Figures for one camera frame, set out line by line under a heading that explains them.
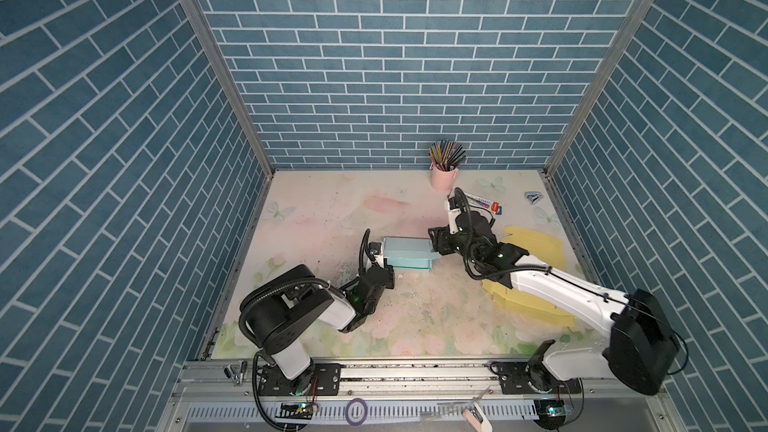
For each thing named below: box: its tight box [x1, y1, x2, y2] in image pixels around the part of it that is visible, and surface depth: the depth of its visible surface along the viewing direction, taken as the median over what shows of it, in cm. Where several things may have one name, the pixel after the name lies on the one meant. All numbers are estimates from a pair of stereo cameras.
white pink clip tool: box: [462, 385, 494, 432], surface depth 69 cm
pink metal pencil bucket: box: [429, 164, 459, 192], surface depth 114 cm
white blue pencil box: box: [465, 193, 503, 215], surface depth 111 cm
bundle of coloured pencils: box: [428, 139, 467, 172], surface depth 110 cm
